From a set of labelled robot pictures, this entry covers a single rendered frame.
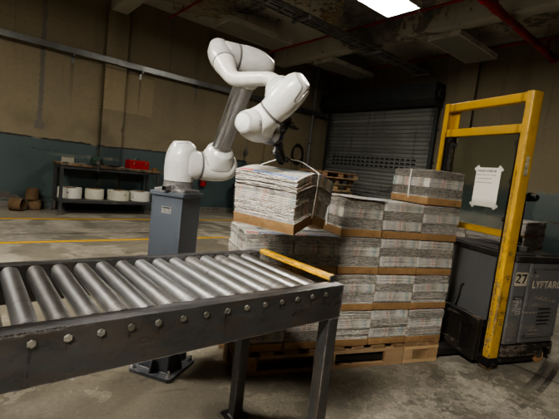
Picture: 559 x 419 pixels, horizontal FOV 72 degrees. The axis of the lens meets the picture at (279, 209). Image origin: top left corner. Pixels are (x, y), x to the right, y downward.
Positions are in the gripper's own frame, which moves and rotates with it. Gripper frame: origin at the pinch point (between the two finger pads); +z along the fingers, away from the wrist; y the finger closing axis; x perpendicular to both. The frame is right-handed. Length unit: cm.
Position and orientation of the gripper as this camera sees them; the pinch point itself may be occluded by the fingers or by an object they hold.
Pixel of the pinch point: (292, 144)
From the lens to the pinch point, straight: 170.5
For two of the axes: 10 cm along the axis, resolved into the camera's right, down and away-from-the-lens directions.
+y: -1.7, 9.8, 0.5
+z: 4.4, 0.3, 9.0
